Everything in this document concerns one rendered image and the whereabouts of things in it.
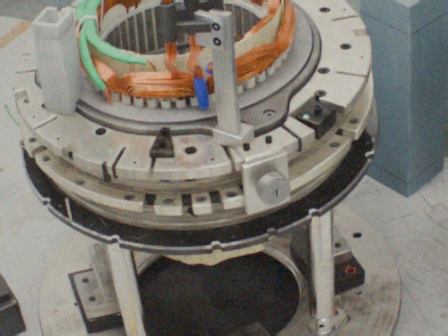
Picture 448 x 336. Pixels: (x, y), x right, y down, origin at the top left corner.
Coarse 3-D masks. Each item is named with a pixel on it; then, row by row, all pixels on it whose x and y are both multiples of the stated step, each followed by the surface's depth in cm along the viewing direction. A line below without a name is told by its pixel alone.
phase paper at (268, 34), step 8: (280, 8) 99; (280, 16) 99; (272, 24) 97; (264, 32) 96; (272, 32) 97; (248, 40) 95; (256, 40) 96; (264, 40) 97; (272, 40) 98; (248, 48) 95
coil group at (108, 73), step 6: (90, 54) 96; (96, 60) 95; (84, 66) 97; (96, 66) 95; (102, 66) 95; (102, 72) 95; (108, 72) 95; (108, 78) 95; (114, 78) 95; (108, 84) 95; (114, 84) 95; (114, 90) 95; (120, 96) 96
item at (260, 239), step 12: (372, 156) 103; (24, 168) 103; (360, 180) 101; (36, 192) 100; (348, 192) 99; (48, 204) 99; (336, 204) 98; (60, 216) 98; (312, 216) 97; (72, 228) 97; (84, 228) 96; (288, 228) 96; (300, 228) 96; (108, 240) 95; (120, 240) 95; (252, 240) 95; (264, 240) 95; (156, 252) 94; (168, 252) 94; (180, 252) 94; (192, 252) 94; (204, 252) 94
